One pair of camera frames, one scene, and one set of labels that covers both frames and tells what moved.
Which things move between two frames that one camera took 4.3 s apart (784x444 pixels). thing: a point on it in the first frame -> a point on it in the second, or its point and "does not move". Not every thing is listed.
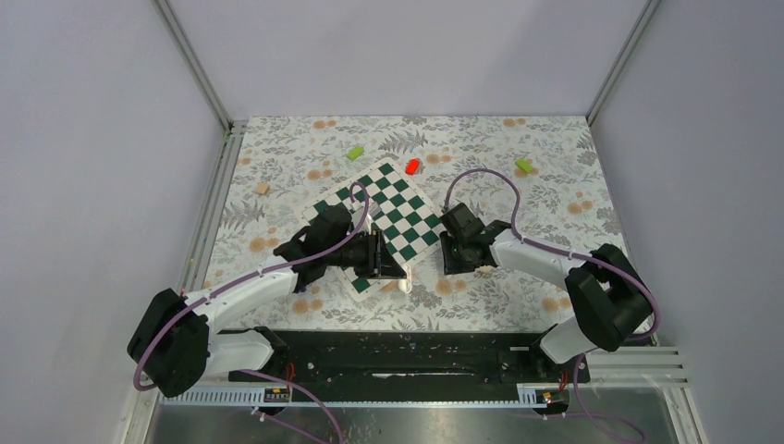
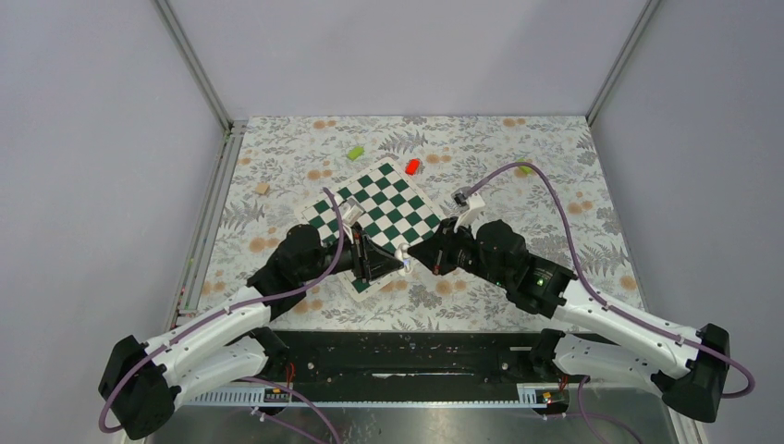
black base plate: [404, 362] does not move
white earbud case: [405, 285] -> [401, 253]
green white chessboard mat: [398, 226] does not move
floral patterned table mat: [536, 178] does not move
